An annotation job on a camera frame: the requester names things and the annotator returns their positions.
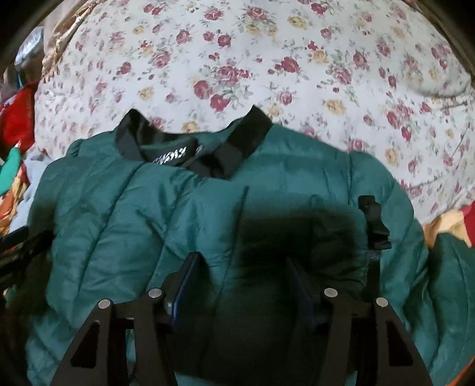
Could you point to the beige satin cloth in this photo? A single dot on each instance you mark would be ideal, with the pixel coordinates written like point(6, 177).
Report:
point(70, 33)

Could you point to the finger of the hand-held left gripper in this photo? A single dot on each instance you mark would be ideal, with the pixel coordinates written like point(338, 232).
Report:
point(22, 252)

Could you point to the teal cloth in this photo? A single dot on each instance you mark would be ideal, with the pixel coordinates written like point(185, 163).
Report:
point(11, 167)

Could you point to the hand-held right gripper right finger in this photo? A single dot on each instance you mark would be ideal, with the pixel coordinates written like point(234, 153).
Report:
point(301, 293)

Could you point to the green puffer jacket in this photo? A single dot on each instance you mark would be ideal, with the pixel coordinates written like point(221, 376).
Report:
point(148, 208)

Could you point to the floral quilt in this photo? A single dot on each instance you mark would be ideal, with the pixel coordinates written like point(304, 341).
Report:
point(259, 55)

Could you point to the silver foil object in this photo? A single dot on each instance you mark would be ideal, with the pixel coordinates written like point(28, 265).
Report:
point(31, 46)

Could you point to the light blue fleece blanket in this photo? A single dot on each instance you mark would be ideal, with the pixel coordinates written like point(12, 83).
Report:
point(37, 167)

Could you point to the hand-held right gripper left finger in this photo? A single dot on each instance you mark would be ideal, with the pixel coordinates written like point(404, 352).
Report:
point(185, 284)

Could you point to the red cloth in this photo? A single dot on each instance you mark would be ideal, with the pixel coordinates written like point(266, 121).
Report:
point(18, 115)

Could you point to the orange patterned blanket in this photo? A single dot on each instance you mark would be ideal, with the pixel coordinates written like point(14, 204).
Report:
point(449, 222)

